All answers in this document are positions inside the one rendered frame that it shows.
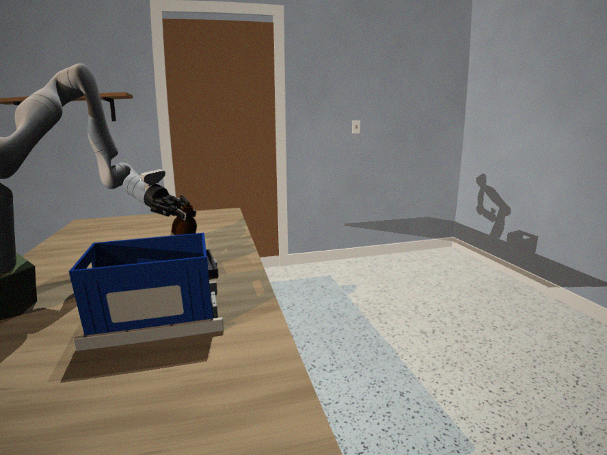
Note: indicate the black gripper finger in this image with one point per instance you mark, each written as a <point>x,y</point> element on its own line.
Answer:
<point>181,201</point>
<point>170,210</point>

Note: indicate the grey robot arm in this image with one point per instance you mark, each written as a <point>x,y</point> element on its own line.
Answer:
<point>34,117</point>

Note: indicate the blue crate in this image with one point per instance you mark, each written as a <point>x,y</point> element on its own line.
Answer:
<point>170,287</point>

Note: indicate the brown glass bottle with white label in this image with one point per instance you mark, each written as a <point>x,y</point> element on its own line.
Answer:
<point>181,226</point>

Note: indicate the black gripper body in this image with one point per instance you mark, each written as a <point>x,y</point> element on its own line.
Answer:
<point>155,193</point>

